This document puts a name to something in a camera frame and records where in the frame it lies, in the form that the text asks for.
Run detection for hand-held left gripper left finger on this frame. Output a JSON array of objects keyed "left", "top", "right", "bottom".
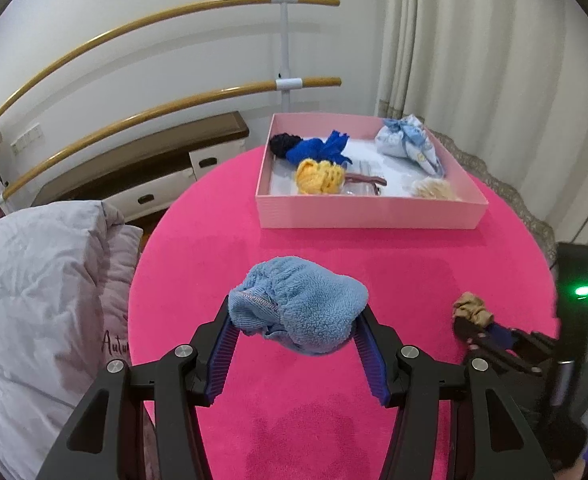
[{"left": 34, "top": 296, "right": 239, "bottom": 480}]

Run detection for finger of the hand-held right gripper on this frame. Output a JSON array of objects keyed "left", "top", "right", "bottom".
[
  {"left": 452, "top": 318, "right": 524, "bottom": 361},
  {"left": 488, "top": 323, "right": 560, "bottom": 376}
]

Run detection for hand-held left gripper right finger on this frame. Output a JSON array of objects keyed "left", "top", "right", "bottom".
[{"left": 351, "top": 305, "right": 554, "bottom": 480}]

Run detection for beige scrunchie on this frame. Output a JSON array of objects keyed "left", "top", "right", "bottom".
[{"left": 452, "top": 291, "right": 495, "bottom": 328}]

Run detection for light blue towel cap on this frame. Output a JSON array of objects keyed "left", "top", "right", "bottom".
[{"left": 228, "top": 256, "right": 369, "bottom": 358}]

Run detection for bag of cotton swabs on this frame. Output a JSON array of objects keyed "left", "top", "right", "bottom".
[{"left": 410, "top": 176, "right": 462, "bottom": 202}]

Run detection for pink cardboard box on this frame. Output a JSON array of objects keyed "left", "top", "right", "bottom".
[{"left": 255, "top": 112, "right": 489, "bottom": 231}]

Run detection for clear packet with hair clip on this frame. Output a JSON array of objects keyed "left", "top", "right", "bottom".
[{"left": 341, "top": 160, "right": 389, "bottom": 197}]

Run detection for yellow crochet pouch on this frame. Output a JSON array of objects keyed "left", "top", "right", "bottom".
[{"left": 295, "top": 158, "right": 347, "bottom": 196}]

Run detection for printed pouch with blue ribbon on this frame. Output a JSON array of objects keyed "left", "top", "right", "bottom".
[{"left": 375, "top": 114, "right": 447, "bottom": 177}]

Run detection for blue mesh bath sponge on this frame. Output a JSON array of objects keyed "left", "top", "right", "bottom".
[{"left": 286, "top": 130, "right": 355, "bottom": 166}]

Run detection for black scrunchie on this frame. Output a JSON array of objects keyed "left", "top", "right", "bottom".
[{"left": 269, "top": 133, "right": 305, "bottom": 163}]

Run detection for person's right forearm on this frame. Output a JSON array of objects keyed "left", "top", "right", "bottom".
[{"left": 556, "top": 435, "right": 588, "bottom": 480}]

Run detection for grey quilted blanket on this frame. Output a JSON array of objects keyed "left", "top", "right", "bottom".
[{"left": 0, "top": 200, "right": 145, "bottom": 480}]

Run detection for white and brown bench cabinet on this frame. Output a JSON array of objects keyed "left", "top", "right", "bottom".
[{"left": 33, "top": 111, "right": 251, "bottom": 223}]

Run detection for short wooden barre bar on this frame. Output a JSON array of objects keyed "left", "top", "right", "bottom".
[{"left": 1, "top": 76, "right": 342, "bottom": 203}]

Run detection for cream curtain with lace trim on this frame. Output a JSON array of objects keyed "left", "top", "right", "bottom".
[{"left": 374, "top": 0, "right": 588, "bottom": 281}]

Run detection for white wall sockets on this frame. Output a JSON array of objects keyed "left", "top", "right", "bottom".
[{"left": 11, "top": 124, "right": 42, "bottom": 156}]

